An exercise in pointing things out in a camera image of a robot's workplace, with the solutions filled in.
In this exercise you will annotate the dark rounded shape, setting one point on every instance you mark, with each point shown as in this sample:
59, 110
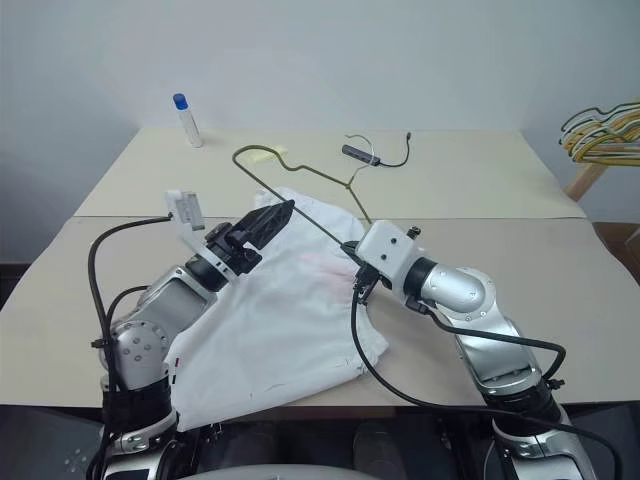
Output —
376, 442

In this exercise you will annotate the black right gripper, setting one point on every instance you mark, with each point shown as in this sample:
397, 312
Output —
366, 285

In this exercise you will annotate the grey usb hub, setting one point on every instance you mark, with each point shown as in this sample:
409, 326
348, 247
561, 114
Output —
359, 154

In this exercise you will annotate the grey robot torso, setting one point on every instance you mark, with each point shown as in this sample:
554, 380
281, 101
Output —
265, 475

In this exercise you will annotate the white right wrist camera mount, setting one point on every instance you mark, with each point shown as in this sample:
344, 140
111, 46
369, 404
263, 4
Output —
390, 250

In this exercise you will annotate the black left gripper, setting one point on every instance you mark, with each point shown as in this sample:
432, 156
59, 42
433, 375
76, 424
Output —
232, 250

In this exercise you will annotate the wooden stand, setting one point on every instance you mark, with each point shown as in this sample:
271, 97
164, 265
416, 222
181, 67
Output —
586, 180

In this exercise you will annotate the yellow sticky note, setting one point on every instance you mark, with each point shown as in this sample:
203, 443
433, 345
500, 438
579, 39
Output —
265, 154

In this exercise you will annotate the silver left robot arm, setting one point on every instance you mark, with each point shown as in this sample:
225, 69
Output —
145, 345

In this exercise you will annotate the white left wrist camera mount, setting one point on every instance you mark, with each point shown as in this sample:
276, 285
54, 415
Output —
186, 212

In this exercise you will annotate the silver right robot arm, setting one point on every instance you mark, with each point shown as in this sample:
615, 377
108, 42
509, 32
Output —
480, 345

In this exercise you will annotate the white bottle with blue cap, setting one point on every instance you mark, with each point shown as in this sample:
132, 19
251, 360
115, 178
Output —
189, 122

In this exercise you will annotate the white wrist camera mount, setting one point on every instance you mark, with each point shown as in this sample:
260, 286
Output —
186, 212
390, 250

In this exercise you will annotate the white shorts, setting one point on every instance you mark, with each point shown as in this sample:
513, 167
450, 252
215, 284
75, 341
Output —
280, 320

